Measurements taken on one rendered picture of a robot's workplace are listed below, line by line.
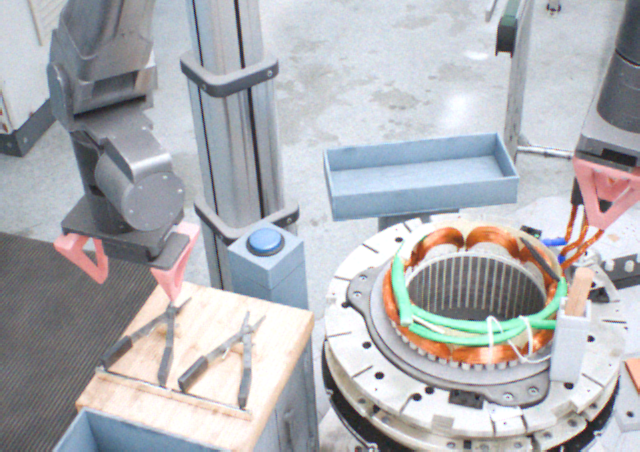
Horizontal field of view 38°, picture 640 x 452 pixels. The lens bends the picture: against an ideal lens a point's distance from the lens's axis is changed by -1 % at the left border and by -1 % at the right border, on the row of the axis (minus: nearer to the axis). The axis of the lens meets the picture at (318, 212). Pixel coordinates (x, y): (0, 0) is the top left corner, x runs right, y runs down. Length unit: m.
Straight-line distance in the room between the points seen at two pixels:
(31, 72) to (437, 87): 1.42
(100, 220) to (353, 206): 0.44
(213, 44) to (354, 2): 2.80
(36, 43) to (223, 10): 2.10
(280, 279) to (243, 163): 0.22
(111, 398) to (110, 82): 0.36
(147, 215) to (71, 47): 0.15
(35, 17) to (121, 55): 2.49
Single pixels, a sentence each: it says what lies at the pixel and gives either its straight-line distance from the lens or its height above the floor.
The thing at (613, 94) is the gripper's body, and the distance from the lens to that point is 0.73.
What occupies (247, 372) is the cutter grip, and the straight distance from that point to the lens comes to 0.95.
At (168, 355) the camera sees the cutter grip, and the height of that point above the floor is 1.09.
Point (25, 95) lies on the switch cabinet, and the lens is 3.24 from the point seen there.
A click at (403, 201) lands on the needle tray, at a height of 1.04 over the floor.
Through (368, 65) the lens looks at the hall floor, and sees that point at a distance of 3.54.
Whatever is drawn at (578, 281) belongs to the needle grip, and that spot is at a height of 1.22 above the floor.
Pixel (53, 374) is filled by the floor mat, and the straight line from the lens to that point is 2.49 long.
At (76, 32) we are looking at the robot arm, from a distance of 0.74.
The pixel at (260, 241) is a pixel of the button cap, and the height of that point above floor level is 1.04.
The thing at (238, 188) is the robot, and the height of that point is 0.99.
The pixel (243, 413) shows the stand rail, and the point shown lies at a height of 1.08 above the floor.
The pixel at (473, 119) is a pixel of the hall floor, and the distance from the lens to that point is 3.25.
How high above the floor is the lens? 1.81
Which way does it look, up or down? 40 degrees down
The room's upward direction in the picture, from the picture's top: 3 degrees counter-clockwise
